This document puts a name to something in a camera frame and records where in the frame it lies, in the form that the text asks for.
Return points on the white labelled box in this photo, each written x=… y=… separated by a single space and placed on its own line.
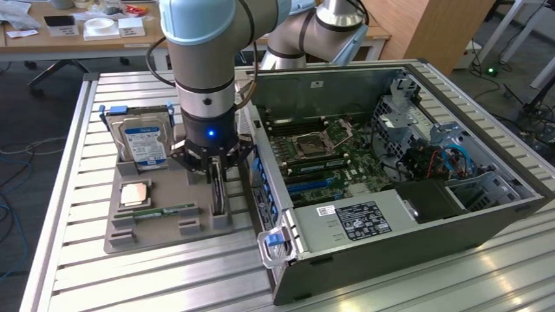
x=130 y=27

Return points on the white flat box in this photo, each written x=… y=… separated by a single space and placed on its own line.
x=102 y=35

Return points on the hard drive blue label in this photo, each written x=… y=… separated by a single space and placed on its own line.
x=118 y=110

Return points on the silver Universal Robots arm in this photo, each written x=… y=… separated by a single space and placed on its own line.
x=203 y=65

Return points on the white box black top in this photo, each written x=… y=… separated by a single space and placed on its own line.
x=59 y=21

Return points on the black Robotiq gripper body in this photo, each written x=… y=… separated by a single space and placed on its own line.
x=210 y=130

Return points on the black wheeled chair base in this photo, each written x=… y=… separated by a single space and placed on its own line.
x=52 y=73

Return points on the crumpled white tissue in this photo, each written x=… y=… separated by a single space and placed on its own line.
x=87 y=15

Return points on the dark filled plastic bag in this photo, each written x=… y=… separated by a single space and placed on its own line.
x=111 y=8

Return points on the green motherboard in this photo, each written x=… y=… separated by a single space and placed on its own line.
x=359 y=162

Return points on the black tripod stand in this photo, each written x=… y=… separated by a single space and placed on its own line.
x=531 y=105

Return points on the white table frame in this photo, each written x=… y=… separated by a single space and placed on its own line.
x=545 y=73

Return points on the CPU socket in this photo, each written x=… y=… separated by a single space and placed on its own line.
x=310 y=146

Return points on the low-profile graphics card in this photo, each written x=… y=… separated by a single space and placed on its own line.
x=218 y=191

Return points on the black RAM slot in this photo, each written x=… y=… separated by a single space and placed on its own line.
x=299 y=130
x=295 y=123

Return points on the wooden office desk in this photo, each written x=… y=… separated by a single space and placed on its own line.
x=379 y=34
x=35 y=44

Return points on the metal socket cover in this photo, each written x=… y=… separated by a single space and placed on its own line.
x=330 y=132

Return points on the small red object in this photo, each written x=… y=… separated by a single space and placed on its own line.
x=135 y=10

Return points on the white box red button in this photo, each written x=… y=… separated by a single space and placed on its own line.
x=470 y=55

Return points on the CPU chip copper lid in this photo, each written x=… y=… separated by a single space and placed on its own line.
x=134 y=194

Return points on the open grey PC case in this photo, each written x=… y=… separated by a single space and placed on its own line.
x=390 y=269

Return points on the silver drive cage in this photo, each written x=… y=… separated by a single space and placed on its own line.
x=399 y=126

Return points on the wooden cabinet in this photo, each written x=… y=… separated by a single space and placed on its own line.
x=459 y=48

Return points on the silver hard disk blue label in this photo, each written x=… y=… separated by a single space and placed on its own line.
x=146 y=143

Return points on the grey power supply unit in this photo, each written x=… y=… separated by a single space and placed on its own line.
x=312 y=227

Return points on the white tape roll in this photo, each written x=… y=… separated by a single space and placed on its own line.
x=88 y=25

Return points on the device with green light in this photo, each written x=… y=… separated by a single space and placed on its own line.
x=491 y=70

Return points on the silver disk bay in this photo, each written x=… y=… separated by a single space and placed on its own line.
x=490 y=191

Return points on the grey parts rack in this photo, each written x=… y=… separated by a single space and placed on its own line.
x=174 y=195

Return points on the grey cup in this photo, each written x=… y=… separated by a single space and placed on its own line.
x=63 y=4

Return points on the blue release tab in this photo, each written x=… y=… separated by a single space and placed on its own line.
x=272 y=242

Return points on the green loose RAM stick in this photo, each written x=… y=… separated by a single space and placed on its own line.
x=156 y=211

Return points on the crumpled clear plastic bag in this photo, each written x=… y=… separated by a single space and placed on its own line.
x=18 y=16

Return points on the beige tape roll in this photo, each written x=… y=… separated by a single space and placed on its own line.
x=82 y=3

